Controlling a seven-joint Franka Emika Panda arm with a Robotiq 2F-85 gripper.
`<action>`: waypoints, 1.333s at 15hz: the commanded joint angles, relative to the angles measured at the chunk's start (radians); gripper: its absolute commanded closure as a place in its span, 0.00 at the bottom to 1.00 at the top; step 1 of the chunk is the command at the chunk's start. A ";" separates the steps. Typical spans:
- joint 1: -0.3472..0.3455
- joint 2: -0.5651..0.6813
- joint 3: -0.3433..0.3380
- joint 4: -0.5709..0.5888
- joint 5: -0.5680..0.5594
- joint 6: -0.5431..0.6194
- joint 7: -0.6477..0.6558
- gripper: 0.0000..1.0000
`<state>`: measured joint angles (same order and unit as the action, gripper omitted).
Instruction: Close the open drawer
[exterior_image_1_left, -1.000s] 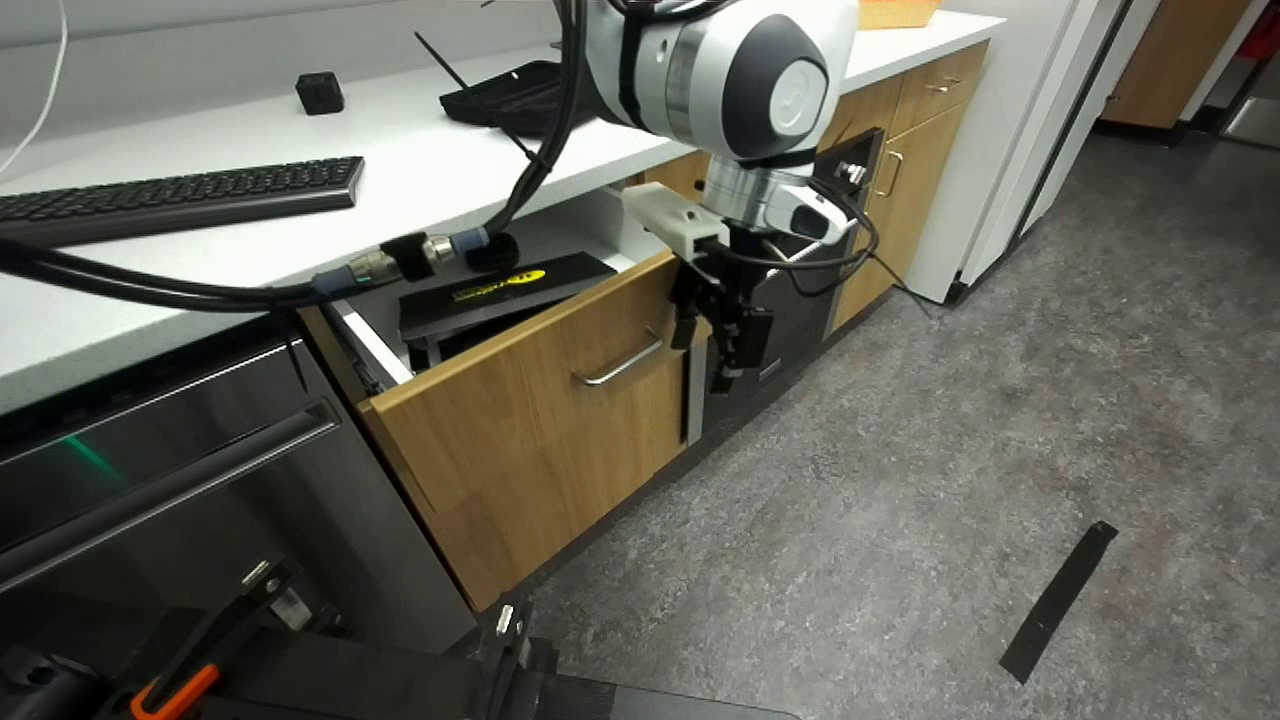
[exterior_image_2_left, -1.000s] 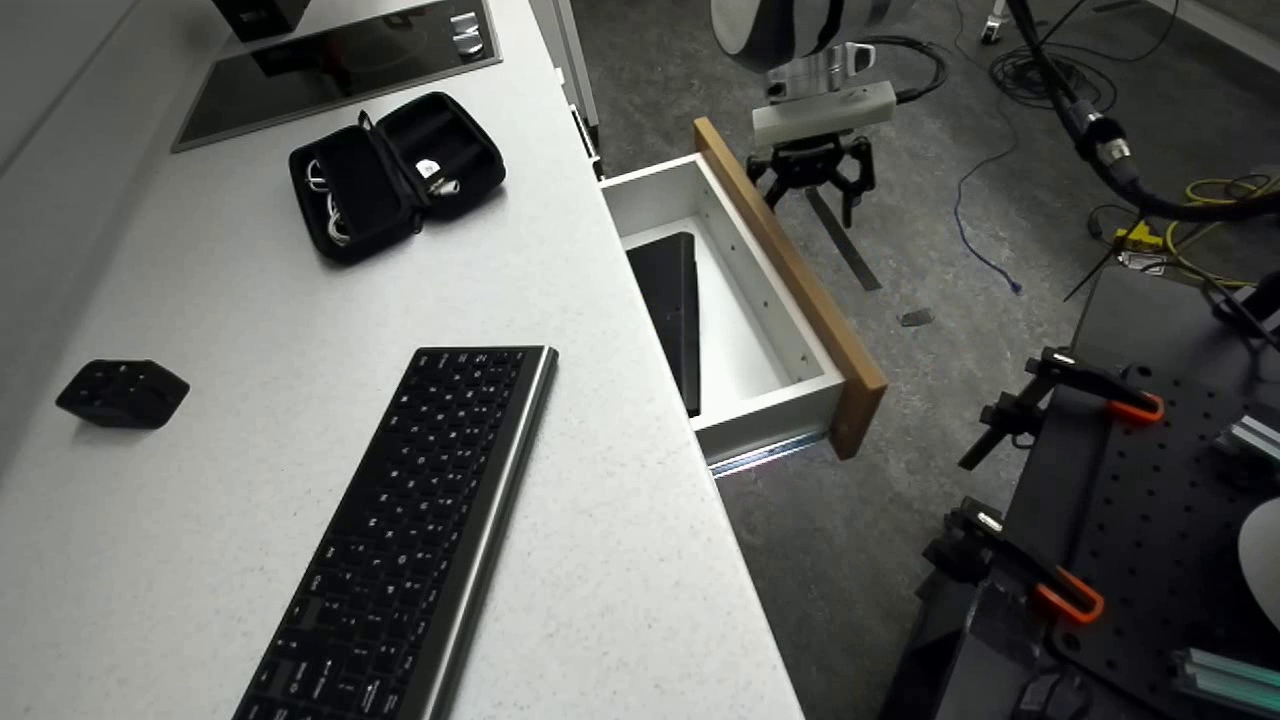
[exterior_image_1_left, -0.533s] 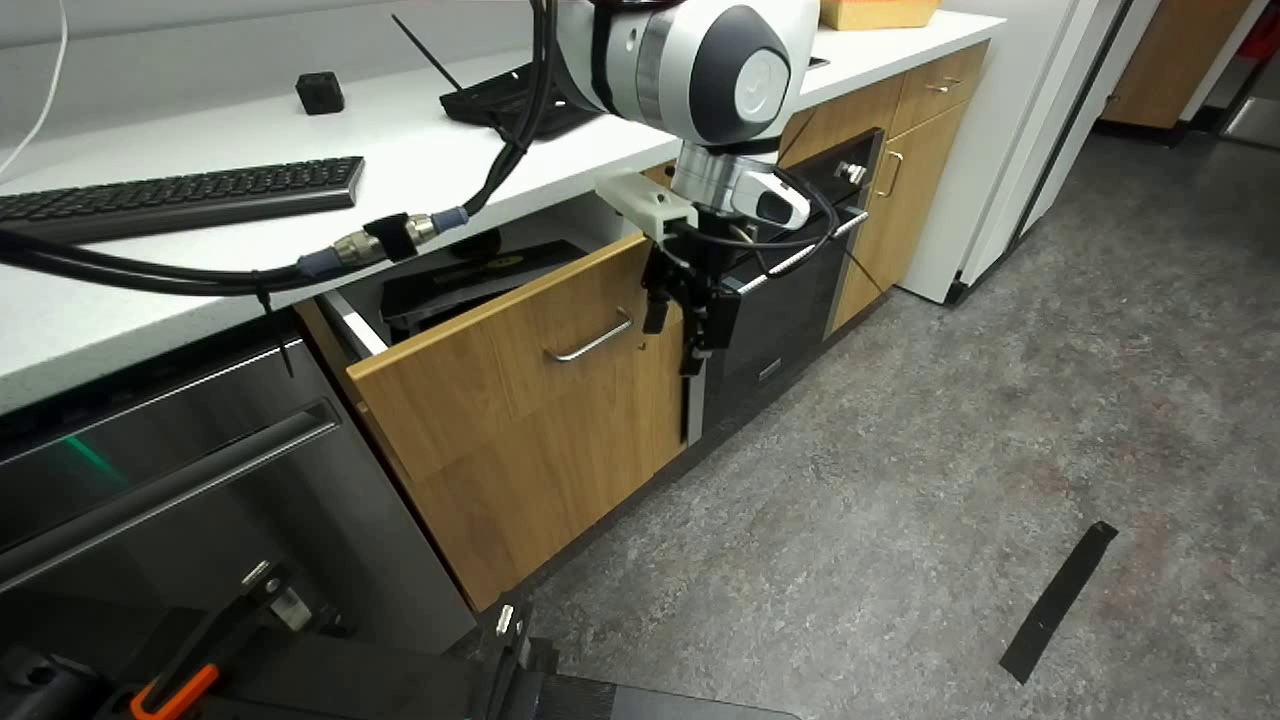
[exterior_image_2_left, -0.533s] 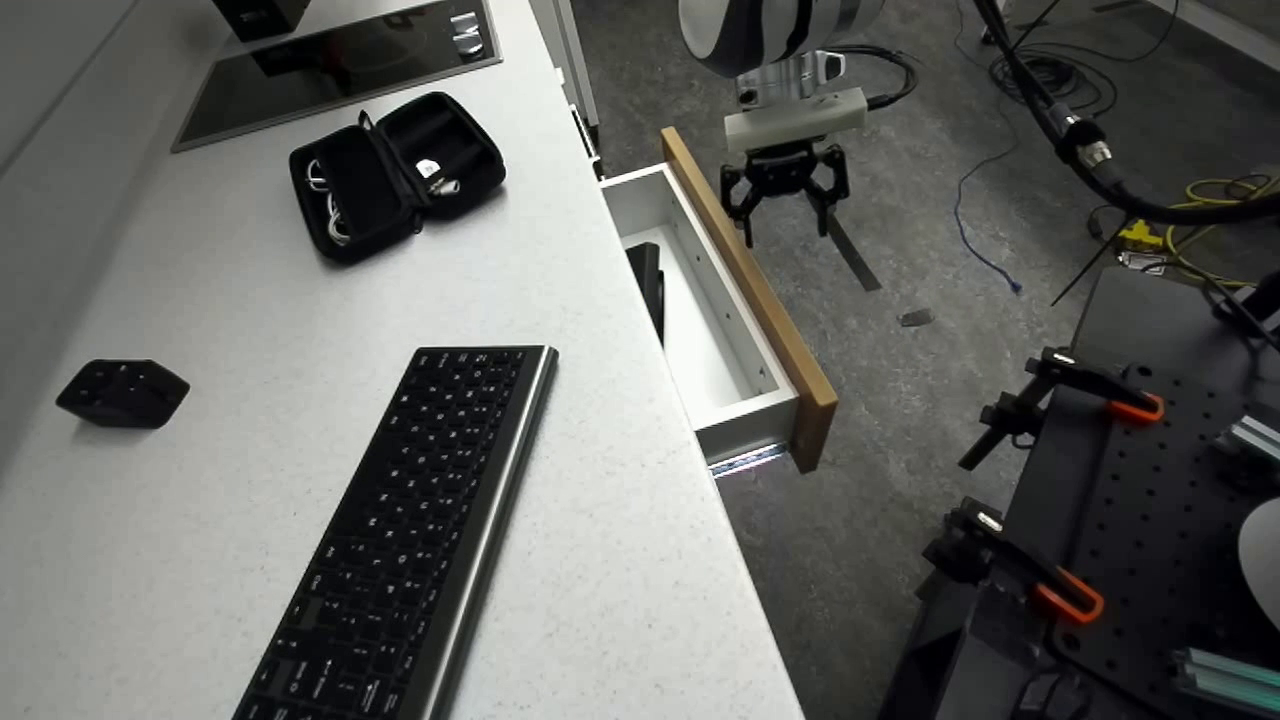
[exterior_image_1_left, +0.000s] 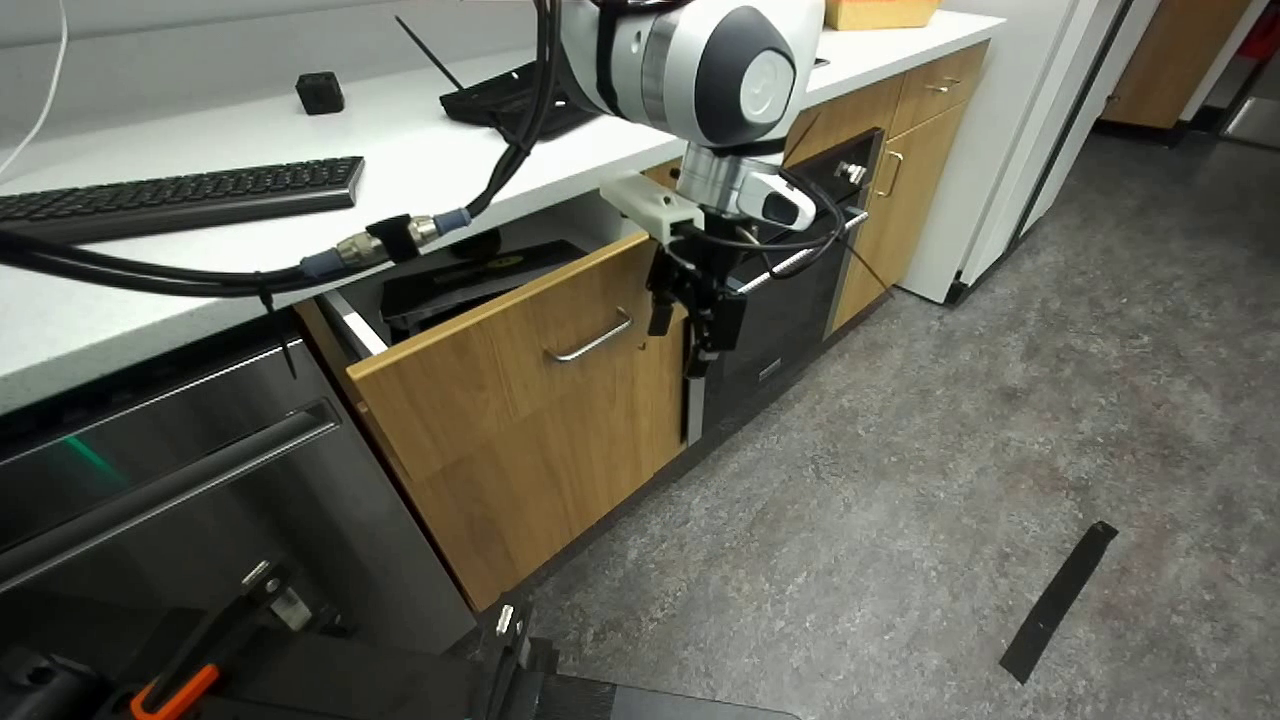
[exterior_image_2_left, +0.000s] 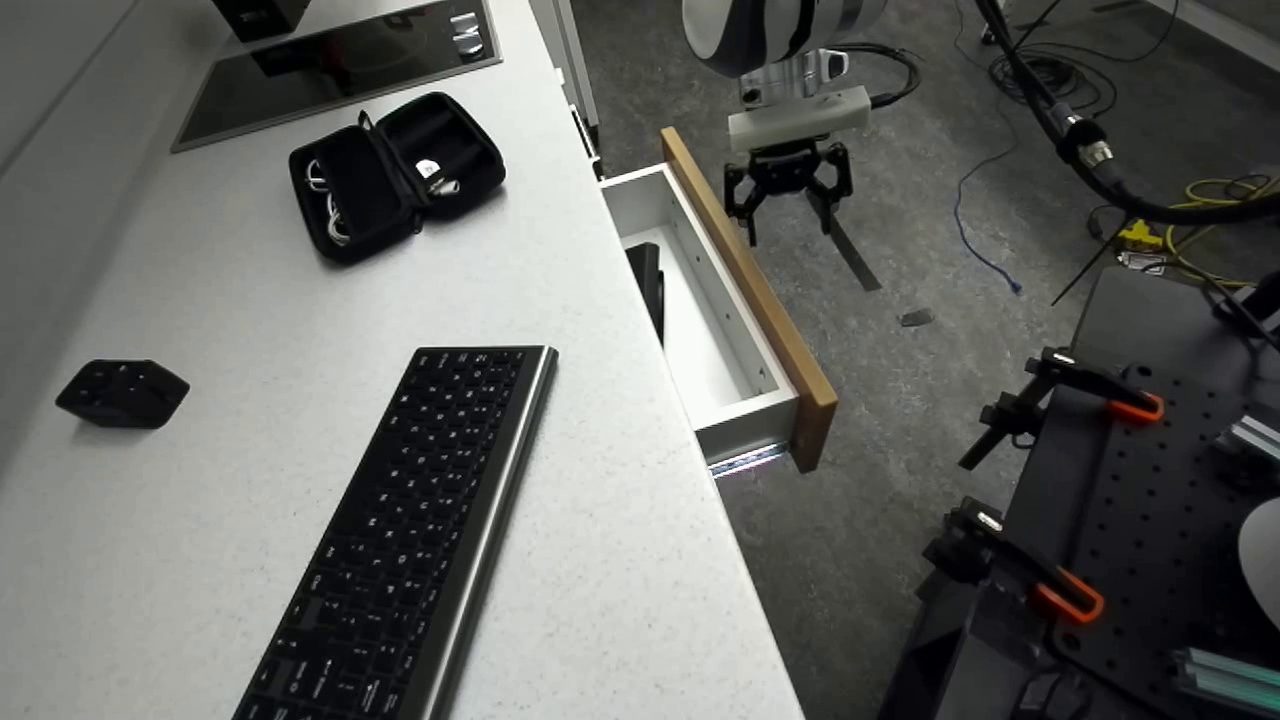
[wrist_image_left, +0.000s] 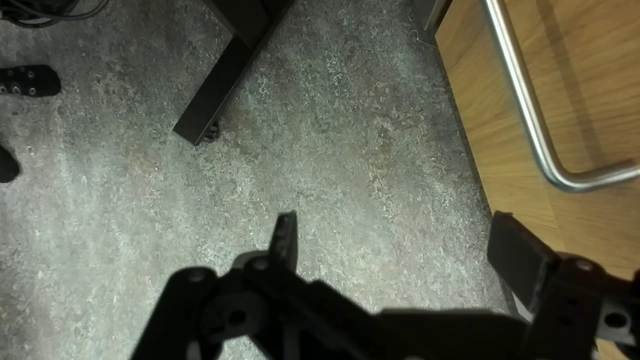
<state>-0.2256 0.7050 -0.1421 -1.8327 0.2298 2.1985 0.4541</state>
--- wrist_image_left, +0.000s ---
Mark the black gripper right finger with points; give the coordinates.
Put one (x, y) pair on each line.
(522, 263)

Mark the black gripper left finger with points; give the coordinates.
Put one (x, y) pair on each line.
(282, 243)

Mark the wooden front white drawer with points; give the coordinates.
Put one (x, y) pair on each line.
(601, 92)

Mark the black metal stand leg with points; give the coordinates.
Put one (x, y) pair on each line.
(230, 73)

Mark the black rounded object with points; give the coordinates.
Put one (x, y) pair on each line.
(8, 165)

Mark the black plate with holes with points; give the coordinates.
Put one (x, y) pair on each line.
(30, 80)

